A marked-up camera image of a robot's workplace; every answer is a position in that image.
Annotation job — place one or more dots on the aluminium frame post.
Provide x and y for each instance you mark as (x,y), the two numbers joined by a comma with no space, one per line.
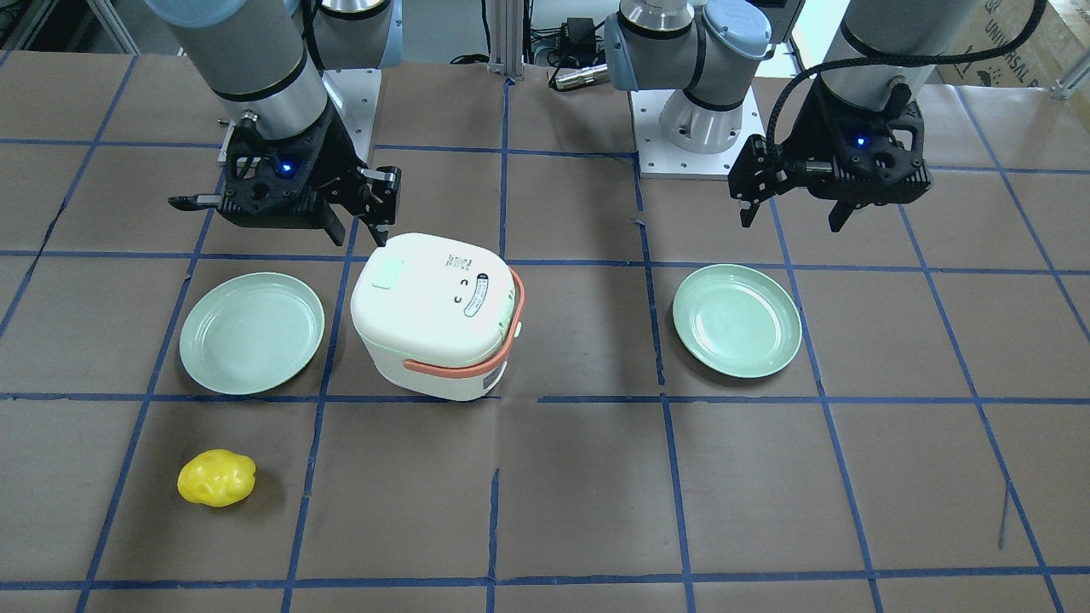
(506,21)

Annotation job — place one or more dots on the yellow toy potato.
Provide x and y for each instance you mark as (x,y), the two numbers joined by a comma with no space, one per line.
(217,478)

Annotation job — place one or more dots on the green plate far side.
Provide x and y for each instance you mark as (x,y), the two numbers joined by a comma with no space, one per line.
(737,321)

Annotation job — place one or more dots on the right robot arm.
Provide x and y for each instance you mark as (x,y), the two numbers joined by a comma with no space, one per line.
(250,50)

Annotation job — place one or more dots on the black power adapter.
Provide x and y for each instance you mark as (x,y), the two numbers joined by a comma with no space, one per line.
(578,36)

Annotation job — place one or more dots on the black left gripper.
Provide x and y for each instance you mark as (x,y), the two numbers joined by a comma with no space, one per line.
(804,129)

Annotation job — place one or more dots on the white rice cooker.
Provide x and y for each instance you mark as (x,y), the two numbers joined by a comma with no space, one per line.
(438,316)

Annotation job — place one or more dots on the green plate near yellow toy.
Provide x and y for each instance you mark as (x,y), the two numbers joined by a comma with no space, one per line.
(252,333)

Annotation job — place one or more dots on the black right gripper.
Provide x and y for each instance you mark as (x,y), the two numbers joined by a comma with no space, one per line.
(334,155)

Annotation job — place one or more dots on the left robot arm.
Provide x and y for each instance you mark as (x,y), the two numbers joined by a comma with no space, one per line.
(711,50)

